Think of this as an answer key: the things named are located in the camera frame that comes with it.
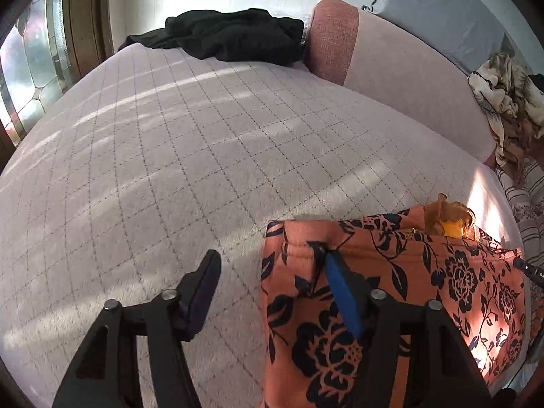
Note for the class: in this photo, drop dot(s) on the grey blue pillow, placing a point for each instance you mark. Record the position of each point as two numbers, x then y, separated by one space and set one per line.
463 31

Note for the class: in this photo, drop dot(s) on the orange black floral garment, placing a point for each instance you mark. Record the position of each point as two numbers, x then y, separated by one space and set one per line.
293 293

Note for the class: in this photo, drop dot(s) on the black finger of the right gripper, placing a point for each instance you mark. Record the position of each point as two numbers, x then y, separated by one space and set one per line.
532 272

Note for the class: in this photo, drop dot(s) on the pink quilted bed cover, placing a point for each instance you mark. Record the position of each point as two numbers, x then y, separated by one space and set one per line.
156 157

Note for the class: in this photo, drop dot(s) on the black crumpled garment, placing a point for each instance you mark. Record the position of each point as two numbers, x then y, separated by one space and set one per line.
241 36

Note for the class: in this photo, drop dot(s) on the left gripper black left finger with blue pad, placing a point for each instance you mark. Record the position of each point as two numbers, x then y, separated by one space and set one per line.
104 370

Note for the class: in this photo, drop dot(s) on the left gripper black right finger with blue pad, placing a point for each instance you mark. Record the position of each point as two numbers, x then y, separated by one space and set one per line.
390 336

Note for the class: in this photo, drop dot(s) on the beige brown patterned cloth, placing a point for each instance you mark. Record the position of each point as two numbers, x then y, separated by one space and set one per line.
513 106

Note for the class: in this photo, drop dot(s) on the stained glass window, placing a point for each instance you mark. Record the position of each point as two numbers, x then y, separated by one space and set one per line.
35 67

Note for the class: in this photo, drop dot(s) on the striped beige pillow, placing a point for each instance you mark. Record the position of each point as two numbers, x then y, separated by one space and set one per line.
527 205

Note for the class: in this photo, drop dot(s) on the pink bolster pillow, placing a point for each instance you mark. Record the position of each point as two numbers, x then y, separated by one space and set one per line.
369 55

